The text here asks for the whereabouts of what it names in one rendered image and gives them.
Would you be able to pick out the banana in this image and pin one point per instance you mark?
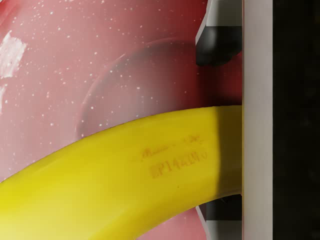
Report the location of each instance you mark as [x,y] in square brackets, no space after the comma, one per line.
[112,180]

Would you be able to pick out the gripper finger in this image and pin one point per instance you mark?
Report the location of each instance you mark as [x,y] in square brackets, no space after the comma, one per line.
[220,42]
[225,217]

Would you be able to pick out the red plate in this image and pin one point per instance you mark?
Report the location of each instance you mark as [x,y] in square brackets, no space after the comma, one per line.
[75,62]

